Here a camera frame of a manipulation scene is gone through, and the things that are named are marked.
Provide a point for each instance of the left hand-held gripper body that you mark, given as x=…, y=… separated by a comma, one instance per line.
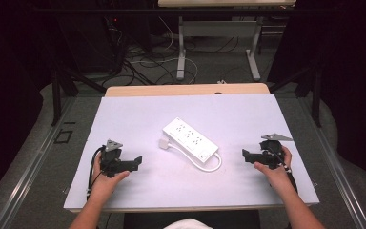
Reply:
x=110, y=156

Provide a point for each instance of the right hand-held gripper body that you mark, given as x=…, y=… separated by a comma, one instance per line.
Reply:
x=271, y=149

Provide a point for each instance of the person's right hand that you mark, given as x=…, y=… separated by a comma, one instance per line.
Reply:
x=276, y=176

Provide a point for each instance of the person's left hand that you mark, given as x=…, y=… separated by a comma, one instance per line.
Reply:
x=105, y=184

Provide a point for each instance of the white power plug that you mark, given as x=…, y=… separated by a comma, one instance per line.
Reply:
x=164, y=144

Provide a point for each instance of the white table sheet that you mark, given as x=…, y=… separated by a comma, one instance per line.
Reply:
x=184, y=184

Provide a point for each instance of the person's dark clothing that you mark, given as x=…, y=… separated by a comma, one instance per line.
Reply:
x=146, y=220

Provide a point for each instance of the white power strip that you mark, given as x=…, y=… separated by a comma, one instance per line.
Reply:
x=189, y=140

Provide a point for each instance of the black metal stand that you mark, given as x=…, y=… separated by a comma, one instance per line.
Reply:
x=57, y=95
x=316, y=92

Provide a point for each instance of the wooden table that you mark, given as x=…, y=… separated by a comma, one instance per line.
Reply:
x=171, y=90

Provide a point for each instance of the person's white clothing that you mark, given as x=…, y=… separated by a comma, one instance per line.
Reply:
x=187, y=224

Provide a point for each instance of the dark computer tower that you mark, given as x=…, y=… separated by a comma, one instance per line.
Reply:
x=89, y=41

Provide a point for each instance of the white-legged background desk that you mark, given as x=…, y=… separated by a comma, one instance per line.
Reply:
x=219, y=28

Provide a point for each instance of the metal floor rail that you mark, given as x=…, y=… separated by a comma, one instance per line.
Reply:
x=333, y=165
x=28, y=165

